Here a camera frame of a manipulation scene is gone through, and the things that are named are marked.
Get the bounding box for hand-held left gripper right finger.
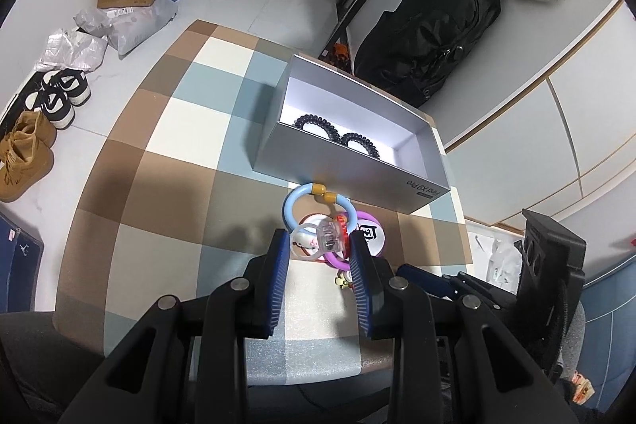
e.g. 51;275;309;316
348;230;582;424

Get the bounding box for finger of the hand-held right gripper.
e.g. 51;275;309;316
396;263;460;302
454;271;520;312

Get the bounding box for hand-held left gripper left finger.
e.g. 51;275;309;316
60;229;291;424

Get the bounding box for purple ring bracelet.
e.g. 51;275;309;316
323;211;384;272

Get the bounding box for white badge with black print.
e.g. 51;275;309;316
355;223;386;259

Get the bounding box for clear red keychain charm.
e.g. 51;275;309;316
318;215;349;252

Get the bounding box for blue ring bracelet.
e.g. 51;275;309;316
283;182;357;237

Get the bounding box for grey cardboard box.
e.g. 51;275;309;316
252;52;452;215

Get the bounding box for crumpled white plastic bag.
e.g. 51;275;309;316
469;232;522;294

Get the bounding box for blue padded furniture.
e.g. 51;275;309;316
579;250;636;405

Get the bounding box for small orange packet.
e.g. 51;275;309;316
570;372;597;405

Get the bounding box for white wardrobe with wood trim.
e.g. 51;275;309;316
442;0;636;227

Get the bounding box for checkered tablecloth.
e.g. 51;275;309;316
52;19;474;386

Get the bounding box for small orange black item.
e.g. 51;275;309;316
322;44;349;67

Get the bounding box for black backpack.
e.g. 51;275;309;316
354;0;502;109

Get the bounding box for person's dark clothing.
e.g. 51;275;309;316
0;312;125;424

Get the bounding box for blue bag with white logo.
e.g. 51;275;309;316
0;213;45;313

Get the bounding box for brown suede shoe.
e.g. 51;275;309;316
12;110;58;147
0;133;54;202

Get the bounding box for black white sneaker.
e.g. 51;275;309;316
25;89;77;127
42;69;93;105

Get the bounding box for large white plastic bag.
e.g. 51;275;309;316
107;0;178;57

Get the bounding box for silver plastic bag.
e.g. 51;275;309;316
35;29;109;72

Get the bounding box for dark floor mat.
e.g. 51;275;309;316
0;71;48;132

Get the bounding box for small white plastic bag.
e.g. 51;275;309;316
74;6;118;35

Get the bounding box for black spiral hair tie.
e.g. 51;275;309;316
340;132;381;163
291;111;341;141

